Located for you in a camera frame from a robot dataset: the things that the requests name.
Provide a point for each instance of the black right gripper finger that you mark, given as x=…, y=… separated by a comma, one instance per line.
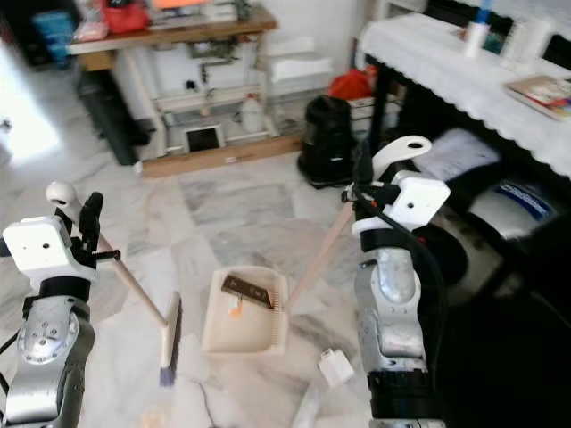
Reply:
x=363, y=165

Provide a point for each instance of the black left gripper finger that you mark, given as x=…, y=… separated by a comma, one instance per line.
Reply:
x=91, y=223

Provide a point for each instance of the wooden broom with white grip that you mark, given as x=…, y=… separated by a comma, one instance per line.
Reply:
x=171, y=339

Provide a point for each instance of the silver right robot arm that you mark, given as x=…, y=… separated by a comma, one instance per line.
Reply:
x=393, y=312

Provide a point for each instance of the black canister vacuum cleaner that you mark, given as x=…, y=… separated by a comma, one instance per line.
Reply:
x=328, y=138

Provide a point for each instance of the orange-red plastic bag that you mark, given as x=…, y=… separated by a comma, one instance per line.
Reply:
x=352, y=85

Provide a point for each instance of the grey cloth bundle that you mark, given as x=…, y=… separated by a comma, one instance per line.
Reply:
x=455, y=153

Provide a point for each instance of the black cylindrical bag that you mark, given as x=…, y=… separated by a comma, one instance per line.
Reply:
x=111, y=120

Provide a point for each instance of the white plastic bottle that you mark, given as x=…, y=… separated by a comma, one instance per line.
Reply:
x=251, y=116

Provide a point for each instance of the table with white lace cloth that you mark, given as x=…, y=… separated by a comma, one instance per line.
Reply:
x=455, y=62

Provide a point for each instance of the wooden plank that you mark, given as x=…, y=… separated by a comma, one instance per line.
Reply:
x=223, y=154

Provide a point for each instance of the black bag with blue label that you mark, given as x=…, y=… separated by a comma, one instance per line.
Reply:
x=517, y=209

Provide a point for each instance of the brown snack wrapper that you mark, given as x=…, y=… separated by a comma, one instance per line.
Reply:
x=248, y=292

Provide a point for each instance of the white cup with blue stick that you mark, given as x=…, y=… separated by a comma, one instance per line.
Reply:
x=478, y=37

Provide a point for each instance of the white crumpled paper packet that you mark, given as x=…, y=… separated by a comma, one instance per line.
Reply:
x=336, y=367

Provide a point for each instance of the blue box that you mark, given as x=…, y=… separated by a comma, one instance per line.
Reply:
x=53, y=37

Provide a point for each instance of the colourful book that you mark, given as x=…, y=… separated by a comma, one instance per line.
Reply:
x=540, y=94

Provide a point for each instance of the red bag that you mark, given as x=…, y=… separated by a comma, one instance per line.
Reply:
x=127, y=18

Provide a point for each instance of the wooden table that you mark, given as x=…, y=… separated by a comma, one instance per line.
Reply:
x=187, y=34

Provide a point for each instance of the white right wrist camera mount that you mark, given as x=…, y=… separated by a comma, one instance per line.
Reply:
x=424, y=201

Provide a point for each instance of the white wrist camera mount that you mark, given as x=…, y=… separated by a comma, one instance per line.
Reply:
x=40, y=250
x=424, y=201

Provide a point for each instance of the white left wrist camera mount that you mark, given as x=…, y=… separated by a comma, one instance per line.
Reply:
x=40, y=250

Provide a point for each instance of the white metal shelf frame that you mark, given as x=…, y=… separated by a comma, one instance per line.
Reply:
x=205, y=101

